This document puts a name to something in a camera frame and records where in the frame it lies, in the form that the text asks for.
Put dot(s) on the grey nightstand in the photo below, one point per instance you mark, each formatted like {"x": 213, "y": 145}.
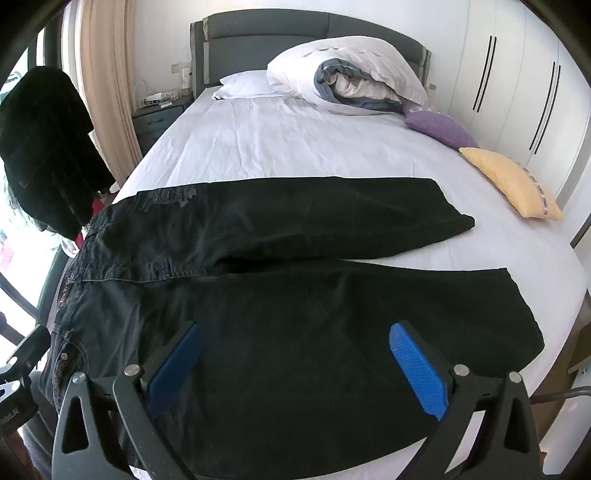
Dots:
{"x": 152, "y": 124}

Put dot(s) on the purple pillow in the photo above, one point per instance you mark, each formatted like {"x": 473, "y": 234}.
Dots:
{"x": 438, "y": 127}

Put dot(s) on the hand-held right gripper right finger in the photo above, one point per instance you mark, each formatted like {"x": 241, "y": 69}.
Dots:
{"x": 415, "y": 374}

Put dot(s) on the yellow pillow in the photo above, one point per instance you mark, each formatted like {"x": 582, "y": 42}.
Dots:
{"x": 508, "y": 177}

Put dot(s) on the dark hanging garment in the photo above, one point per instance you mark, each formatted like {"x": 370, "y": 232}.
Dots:
{"x": 41, "y": 152}

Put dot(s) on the beige curtain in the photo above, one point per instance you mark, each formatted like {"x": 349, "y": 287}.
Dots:
{"x": 104, "y": 69}

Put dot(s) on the grey padded headboard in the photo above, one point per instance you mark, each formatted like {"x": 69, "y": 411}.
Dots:
{"x": 277, "y": 27}

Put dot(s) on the white wardrobe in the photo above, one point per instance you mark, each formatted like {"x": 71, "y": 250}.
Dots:
{"x": 517, "y": 69}

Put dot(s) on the white and grey duvet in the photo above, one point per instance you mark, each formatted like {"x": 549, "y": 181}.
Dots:
{"x": 323, "y": 55}

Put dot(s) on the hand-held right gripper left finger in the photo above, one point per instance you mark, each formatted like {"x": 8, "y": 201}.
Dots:
{"x": 175, "y": 369}

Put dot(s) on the black pants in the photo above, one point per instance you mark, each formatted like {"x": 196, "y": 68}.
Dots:
{"x": 277, "y": 314}

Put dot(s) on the black window frame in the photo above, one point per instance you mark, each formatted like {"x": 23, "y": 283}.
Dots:
{"x": 50, "y": 41}

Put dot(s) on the white items on nightstand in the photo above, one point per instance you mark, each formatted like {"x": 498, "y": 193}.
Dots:
{"x": 157, "y": 98}

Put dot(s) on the white pillow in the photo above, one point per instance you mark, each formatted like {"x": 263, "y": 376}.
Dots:
{"x": 244, "y": 85}

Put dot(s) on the bed with white sheet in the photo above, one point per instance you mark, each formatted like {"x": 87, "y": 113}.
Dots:
{"x": 300, "y": 138}

